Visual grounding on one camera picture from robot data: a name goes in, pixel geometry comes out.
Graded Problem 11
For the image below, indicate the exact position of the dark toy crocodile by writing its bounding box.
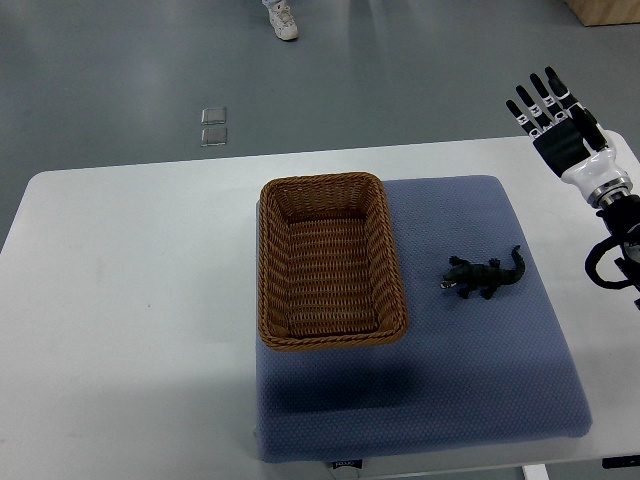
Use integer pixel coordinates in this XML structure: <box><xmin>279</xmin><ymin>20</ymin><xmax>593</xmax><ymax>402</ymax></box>
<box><xmin>440</xmin><ymin>245</ymin><xmax>526</xmax><ymax>300</ymax></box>

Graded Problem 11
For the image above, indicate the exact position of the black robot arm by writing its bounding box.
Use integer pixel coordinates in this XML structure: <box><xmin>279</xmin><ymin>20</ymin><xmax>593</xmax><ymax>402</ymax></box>
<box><xmin>585</xmin><ymin>187</ymin><xmax>639</xmax><ymax>290</ymax></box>

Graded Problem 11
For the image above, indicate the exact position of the lower metal floor plate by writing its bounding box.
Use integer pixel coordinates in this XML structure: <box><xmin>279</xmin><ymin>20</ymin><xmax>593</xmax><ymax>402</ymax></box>
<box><xmin>201</xmin><ymin>127</ymin><xmax>228</xmax><ymax>146</ymax></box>

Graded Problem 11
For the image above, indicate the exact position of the wooden box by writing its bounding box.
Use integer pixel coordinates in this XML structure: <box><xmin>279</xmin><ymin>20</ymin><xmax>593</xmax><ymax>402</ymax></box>
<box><xmin>565</xmin><ymin>0</ymin><xmax>639</xmax><ymax>27</ymax></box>

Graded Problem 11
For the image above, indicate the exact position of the upper metal floor plate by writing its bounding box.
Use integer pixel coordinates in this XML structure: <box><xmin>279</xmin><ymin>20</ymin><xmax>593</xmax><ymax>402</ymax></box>
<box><xmin>201</xmin><ymin>107</ymin><xmax>227</xmax><ymax>125</ymax></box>

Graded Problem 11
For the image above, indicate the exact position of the brown wicker basket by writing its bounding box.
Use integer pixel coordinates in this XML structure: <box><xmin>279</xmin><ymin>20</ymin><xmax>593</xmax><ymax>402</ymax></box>
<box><xmin>257</xmin><ymin>172</ymin><xmax>409</xmax><ymax>352</ymax></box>

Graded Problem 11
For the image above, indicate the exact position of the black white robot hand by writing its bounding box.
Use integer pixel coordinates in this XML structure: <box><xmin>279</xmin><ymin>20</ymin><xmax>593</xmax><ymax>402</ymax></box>
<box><xmin>506</xmin><ymin>66</ymin><xmax>633</xmax><ymax>209</ymax></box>

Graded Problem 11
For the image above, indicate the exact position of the black cable loop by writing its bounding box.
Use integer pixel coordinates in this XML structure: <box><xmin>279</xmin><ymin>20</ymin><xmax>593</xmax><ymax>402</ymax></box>
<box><xmin>584</xmin><ymin>234</ymin><xmax>640</xmax><ymax>291</ymax></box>

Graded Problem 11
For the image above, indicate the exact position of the person in white sneakers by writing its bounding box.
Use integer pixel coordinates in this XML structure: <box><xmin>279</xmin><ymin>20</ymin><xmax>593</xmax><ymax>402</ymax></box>
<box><xmin>262</xmin><ymin>0</ymin><xmax>299</xmax><ymax>41</ymax></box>

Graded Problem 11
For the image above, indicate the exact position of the blue textured cushion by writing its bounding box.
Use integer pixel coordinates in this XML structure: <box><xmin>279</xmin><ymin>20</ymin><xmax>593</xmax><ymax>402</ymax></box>
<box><xmin>256</xmin><ymin>176</ymin><xmax>592</xmax><ymax>463</ymax></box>

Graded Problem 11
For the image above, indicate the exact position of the metal floor plate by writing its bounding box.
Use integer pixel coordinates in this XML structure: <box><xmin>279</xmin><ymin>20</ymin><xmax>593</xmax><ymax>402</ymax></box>
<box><xmin>201</xmin><ymin>107</ymin><xmax>227</xmax><ymax>125</ymax></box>
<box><xmin>201</xmin><ymin>127</ymin><xmax>228</xmax><ymax>146</ymax></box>

